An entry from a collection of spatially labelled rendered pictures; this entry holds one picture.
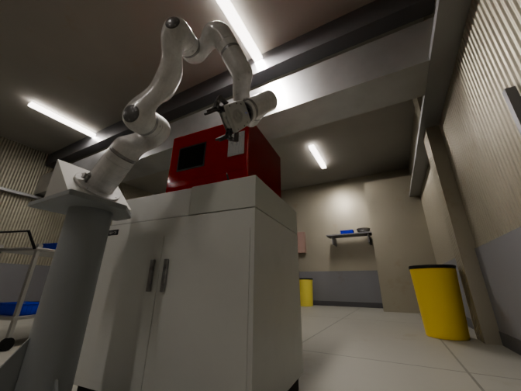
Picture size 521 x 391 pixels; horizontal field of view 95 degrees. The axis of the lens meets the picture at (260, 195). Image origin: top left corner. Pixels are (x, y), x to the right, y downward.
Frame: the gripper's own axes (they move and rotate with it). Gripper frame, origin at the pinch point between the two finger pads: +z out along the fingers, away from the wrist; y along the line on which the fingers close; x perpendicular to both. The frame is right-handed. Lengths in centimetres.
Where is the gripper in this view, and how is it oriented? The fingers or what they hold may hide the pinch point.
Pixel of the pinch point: (213, 126)
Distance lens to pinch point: 87.2
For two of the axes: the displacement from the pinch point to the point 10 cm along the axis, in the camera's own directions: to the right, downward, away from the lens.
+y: 3.2, 8.6, 4.1
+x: -7.0, -0.8, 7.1
